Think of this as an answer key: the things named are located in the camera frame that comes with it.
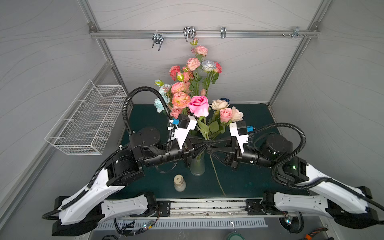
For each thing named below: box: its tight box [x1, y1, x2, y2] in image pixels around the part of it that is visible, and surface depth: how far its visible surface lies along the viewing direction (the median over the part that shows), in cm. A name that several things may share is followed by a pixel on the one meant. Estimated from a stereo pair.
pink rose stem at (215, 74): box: [210, 62, 223, 85], surface depth 88 cm
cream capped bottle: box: [173, 174, 186, 192], surface depth 75 cm
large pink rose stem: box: [168, 65, 181, 81], surface depth 83 cm
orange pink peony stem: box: [170, 72, 191, 119], surface depth 61 cm
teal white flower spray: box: [154, 79, 171, 113], surface depth 61 cm
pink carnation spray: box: [182, 66, 194, 94], surface depth 80 cm
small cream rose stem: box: [209, 99, 230, 115], surface depth 65 cm
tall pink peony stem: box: [186, 38, 209, 97], surface depth 77 cm
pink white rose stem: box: [209, 107, 233, 140], surface depth 60 cm
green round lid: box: [226, 232, 246, 240], surface depth 60 cm
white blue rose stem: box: [201, 60, 217, 97], surface depth 78 cm
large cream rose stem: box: [230, 106, 244, 122], surface depth 61 cm
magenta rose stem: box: [187, 95, 227, 197], surface depth 36 cm
